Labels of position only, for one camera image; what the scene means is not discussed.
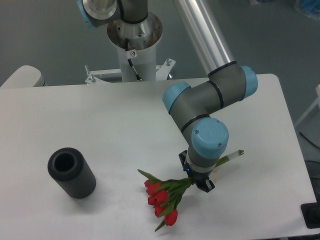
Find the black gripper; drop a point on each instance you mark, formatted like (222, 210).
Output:
(201, 179)

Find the red tulip bouquet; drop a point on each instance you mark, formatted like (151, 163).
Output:
(165, 195)

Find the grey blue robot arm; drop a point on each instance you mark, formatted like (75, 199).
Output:
(190, 107)

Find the black ribbed vase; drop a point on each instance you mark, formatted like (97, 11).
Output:
(68, 167)

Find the black device at table edge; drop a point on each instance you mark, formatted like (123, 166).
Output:
(311, 215)

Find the white furniture leg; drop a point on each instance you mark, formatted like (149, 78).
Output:
(311, 110)

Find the white rounded chair back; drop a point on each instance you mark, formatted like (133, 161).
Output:
(25, 77)

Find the blue bag in corner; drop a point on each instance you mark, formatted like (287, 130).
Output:
(308, 8)

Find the white metal base frame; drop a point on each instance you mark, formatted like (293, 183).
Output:
(100, 75)

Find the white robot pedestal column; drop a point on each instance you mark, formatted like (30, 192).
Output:
(136, 47)

